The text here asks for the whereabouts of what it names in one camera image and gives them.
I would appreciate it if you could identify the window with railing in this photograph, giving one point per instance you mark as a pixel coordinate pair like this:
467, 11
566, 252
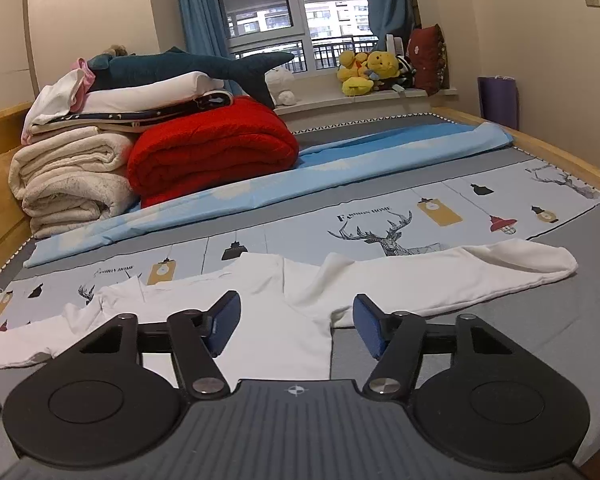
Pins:
316, 32

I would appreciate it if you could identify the left blue curtain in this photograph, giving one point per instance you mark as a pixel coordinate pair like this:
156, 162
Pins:
205, 28

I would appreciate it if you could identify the red folded blanket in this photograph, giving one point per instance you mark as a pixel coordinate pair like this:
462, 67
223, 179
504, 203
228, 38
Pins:
189, 154

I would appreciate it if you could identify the white long-sleeve shirt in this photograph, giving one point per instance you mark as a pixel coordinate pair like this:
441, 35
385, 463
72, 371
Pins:
290, 308

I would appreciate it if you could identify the yellow plush toys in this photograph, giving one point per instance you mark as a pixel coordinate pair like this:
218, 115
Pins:
360, 73

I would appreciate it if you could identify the cream folded blanket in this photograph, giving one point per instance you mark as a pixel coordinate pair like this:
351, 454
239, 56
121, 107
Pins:
71, 179

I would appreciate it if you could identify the navy patterned folded cloth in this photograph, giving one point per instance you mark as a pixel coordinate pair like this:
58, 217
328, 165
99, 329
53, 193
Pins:
138, 121

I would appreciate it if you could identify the dark red cushion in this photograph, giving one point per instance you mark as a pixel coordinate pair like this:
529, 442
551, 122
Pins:
427, 52

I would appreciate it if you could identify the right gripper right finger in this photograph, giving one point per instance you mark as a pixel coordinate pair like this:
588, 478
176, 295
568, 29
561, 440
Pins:
480, 356

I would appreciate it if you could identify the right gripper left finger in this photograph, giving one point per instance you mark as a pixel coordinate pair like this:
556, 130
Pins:
192, 339

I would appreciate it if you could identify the white plush toy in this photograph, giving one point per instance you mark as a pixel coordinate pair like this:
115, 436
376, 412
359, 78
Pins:
279, 81

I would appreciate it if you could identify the teal shark plush toy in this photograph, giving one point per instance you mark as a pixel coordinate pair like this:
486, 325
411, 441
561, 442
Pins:
115, 72

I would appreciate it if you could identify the white folded bedding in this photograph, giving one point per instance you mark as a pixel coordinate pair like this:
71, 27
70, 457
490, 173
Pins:
72, 93

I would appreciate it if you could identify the light blue folded sheet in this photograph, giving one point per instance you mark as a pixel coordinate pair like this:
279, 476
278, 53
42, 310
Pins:
318, 168

